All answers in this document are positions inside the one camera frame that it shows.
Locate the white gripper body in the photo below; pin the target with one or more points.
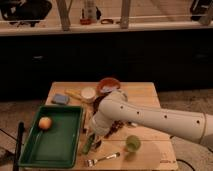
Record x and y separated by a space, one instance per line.
100 124

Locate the green pepper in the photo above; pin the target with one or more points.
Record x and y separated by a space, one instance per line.
88 144

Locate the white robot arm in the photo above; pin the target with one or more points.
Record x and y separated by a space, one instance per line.
192 126

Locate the metal cup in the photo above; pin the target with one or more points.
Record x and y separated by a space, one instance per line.
96 145

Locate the green plastic cup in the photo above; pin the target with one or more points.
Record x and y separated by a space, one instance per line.
132 143

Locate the bunch of dark grapes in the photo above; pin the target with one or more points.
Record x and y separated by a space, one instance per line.
117 125

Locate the wooden block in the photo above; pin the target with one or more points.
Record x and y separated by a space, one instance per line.
86 120

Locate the dark brown bowl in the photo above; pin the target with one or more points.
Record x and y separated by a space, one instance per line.
96 103

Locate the white round container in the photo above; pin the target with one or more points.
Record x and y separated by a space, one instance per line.
88 94

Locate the orange bowl with cloth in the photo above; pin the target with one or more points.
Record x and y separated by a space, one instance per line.
107 85

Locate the yellow corn cob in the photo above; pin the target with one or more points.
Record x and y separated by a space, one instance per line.
73 94

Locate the green plastic tray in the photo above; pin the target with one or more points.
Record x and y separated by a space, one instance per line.
57 146

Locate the blue sponge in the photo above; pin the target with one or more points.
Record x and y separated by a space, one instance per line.
60 99

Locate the orange peach fruit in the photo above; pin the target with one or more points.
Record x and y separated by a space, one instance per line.
45 123

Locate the black pole left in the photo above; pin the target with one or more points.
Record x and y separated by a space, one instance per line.
18 147

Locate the white bottle on shelf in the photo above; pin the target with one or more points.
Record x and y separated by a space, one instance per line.
90 10

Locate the black bag on shelf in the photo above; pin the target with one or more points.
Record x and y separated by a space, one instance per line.
25 12

